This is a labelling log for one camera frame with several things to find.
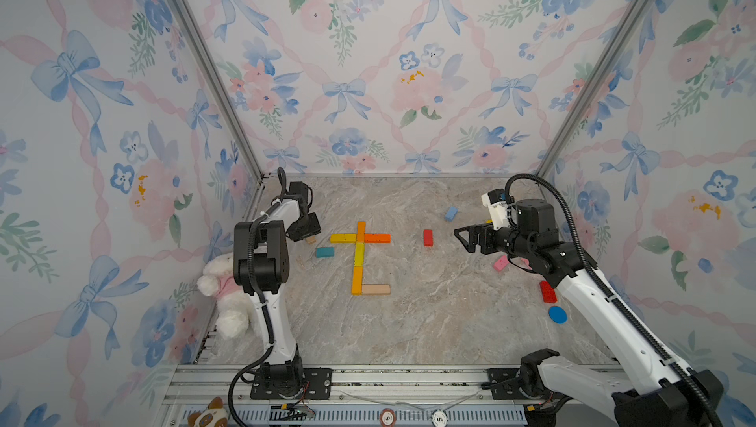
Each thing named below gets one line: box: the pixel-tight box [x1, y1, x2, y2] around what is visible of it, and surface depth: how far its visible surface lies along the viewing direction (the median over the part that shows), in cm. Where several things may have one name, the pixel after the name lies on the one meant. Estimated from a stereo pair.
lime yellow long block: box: [354, 242, 365, 267], surface depth 99 cm
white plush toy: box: [196, 252, 256, 341], surface depth 71 cm
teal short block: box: [315, 245, 336, 258], surface depth 100 cm
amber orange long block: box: [356, 221, 368, 244], surface depth 105 cm
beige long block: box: [362, 284, 391, 296], surface depth 92 cm
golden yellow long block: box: [351, 265, 364, 296], surface depth 94 cm
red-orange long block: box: [364, 233, 391, 244], surface depth 103 cm
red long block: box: [423, 229, 435, 247], surface depth 103 cm
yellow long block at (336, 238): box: [329, 233, 358, 244], surface depth 103 cm
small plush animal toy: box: [187, 396, 229, 427], surface depth 69 cm
